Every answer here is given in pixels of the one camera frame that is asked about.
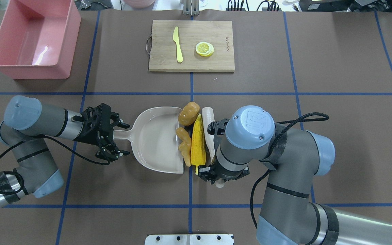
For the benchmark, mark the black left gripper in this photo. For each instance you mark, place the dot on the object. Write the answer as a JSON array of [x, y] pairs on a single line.
[[87, 135]]

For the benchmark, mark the yellow toy corn cob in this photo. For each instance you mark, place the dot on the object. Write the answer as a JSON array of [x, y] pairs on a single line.
[[198, 147]]

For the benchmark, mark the orange toy ginger root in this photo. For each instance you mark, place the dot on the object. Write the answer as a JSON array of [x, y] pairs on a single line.
[[185, 145]]

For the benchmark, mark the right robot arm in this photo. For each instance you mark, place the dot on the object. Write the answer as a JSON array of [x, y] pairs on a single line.
[[293, 157]]

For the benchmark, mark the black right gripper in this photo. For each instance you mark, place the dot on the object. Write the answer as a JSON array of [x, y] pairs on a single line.
[[204, 172]]

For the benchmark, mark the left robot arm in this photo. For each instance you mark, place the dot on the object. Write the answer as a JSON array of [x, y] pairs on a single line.
[[28, 167]]

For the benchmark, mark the beige plastic dustpan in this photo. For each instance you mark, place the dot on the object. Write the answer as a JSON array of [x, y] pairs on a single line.
[[154, 141]]

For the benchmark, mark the wooden cutting board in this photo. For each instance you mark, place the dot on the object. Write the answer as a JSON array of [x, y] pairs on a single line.
[[162, 56]]

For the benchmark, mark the orange toy potato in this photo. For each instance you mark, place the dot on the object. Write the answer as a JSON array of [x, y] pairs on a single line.
[[189, 114]]

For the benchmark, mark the pink plastic bin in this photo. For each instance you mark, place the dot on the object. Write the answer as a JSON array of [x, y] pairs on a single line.
[[38, 39]]

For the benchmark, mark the yellow toy knife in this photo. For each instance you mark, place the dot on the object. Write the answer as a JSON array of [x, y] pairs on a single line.
[[179, 56]]

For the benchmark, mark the yellow lemon slice toy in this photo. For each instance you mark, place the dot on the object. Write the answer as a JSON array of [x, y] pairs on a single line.
[[204, 49]]

